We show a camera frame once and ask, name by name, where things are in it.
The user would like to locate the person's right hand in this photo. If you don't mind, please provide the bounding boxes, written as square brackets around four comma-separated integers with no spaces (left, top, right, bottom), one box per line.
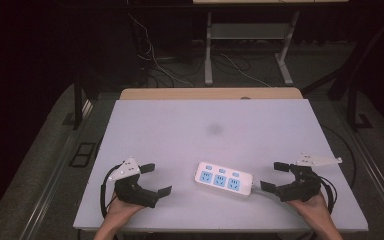
[287,192,332,225]

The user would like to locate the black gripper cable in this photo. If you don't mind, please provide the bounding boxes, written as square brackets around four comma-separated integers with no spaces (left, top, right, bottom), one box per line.
[318,175,338,215]
[100,164,122,220]

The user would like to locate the white power strip blue sockets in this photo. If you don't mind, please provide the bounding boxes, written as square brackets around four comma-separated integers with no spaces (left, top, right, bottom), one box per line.
[194,161,255,201]

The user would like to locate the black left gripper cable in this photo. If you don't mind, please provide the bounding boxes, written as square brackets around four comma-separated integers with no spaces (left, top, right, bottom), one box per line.
[100,164,122,220]

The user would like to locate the thin black floor cable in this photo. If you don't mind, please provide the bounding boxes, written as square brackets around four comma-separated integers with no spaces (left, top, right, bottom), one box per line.
[319,123,358,188]

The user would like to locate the short white floor cable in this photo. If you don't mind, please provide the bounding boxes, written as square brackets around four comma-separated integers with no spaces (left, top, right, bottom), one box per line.
[219,53,272,88]

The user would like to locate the white metal desk frame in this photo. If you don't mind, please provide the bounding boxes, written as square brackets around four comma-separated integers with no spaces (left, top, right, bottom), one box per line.
[204,10,301,87]

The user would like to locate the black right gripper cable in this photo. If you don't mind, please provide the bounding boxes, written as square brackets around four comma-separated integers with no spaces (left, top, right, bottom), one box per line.
[318,175,338,215]

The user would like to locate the black upright stand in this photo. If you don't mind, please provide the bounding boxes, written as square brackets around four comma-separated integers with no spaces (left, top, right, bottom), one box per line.
[72,71,96,131]

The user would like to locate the person's left hand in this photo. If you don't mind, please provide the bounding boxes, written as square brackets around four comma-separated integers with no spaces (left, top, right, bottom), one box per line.
[106,195,147,228]

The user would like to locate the wooden table board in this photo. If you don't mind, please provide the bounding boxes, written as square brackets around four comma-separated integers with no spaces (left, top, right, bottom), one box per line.
[119,87,304,101]

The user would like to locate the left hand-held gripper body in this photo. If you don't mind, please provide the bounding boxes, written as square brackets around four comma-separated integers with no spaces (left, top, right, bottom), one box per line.
[107,156,160,209]

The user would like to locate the black floor frame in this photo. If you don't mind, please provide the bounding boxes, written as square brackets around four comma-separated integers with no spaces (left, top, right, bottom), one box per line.
[68,142,97,168]

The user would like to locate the long white floor cable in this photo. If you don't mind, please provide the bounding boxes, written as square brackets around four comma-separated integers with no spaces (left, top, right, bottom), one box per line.
[127,12,195,88]

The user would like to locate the black slanted stand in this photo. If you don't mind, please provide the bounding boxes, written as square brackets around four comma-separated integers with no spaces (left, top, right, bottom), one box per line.
[300,14,384,132]

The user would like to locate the aluminium floor rail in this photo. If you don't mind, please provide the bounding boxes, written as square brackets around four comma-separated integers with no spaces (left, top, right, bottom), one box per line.
[19,99,95,240]
[349,128,384,236]

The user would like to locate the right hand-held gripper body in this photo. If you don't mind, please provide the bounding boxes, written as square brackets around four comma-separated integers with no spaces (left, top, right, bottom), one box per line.
[274,152,344,203]

